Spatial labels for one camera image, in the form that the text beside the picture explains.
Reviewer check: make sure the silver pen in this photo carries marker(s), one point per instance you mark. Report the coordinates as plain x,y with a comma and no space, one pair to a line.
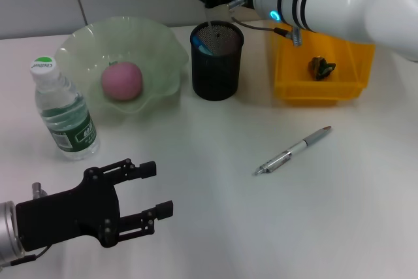
294,148

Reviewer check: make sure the transparent plastic ruler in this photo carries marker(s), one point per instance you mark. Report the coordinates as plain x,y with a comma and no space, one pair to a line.
210,17

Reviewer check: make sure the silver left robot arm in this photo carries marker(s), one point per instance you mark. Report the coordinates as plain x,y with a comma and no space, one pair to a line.
8,233

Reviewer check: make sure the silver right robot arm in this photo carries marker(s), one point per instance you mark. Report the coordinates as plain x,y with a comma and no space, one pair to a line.
343,1

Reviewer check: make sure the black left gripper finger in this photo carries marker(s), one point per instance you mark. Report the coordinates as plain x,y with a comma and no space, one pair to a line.
150,217
137,169

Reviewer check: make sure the black mesh pen holder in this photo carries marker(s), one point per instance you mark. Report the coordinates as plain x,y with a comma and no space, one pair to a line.
215,76

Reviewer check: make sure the green plastic wrapper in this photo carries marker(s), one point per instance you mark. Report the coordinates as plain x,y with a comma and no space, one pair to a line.
321,68

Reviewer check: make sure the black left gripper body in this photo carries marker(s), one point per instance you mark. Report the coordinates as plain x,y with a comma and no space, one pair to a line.
68,217

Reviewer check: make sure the blue scissors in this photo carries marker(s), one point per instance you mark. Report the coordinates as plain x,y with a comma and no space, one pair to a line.
199,43

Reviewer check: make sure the clear green-label water bottle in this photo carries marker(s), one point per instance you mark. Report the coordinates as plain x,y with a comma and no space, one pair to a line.
62,112

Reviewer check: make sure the green wavy glass fruit plate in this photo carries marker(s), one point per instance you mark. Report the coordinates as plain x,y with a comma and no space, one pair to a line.
153,47

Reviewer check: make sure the yellow plastic bin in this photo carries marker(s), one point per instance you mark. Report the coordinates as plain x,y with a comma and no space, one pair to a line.
313,91

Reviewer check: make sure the pink toy peach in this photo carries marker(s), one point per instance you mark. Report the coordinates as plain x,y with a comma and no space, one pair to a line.
122,81

